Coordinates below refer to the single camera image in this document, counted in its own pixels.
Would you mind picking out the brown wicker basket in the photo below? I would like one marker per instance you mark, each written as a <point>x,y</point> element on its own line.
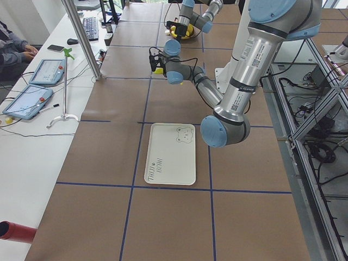
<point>189,34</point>

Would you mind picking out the yellow-green banana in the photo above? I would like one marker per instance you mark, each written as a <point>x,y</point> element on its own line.
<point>159,70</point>

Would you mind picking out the silver stand with green clip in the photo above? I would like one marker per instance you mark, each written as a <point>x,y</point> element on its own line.
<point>65,116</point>

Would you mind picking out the black computer mouse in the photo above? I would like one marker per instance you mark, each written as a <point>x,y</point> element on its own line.
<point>72,41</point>

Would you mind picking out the aluminium frame rack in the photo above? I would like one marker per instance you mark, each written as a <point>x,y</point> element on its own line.
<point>306,91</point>

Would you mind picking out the blue teach pendant near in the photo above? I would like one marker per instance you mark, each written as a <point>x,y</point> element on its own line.
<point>29,102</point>

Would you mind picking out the red cylinder tube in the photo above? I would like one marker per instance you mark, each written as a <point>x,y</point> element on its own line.
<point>16,232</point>

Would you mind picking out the blue teach pendant far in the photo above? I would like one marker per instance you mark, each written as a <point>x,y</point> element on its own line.
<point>48,72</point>

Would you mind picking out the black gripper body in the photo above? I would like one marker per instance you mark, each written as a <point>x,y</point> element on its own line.
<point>161,64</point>
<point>181,30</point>

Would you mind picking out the blue teach pendant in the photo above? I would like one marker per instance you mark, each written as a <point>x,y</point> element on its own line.
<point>29,102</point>
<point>48,72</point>

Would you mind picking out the seated person in grey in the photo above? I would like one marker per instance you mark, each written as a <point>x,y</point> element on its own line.
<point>16,54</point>

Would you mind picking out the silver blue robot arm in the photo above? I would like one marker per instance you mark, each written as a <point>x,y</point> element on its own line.
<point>269,24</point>
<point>187,17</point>

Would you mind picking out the black computer keyboard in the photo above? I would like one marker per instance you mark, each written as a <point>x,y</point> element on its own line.
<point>90,25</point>

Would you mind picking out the black smartphone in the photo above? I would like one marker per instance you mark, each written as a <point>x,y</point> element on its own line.
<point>55,48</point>

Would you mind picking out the grey aluminium frame post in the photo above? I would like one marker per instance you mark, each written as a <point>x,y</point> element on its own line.
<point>82,38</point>

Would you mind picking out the white bear print tray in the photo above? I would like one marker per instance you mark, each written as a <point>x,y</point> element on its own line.
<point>171,154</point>

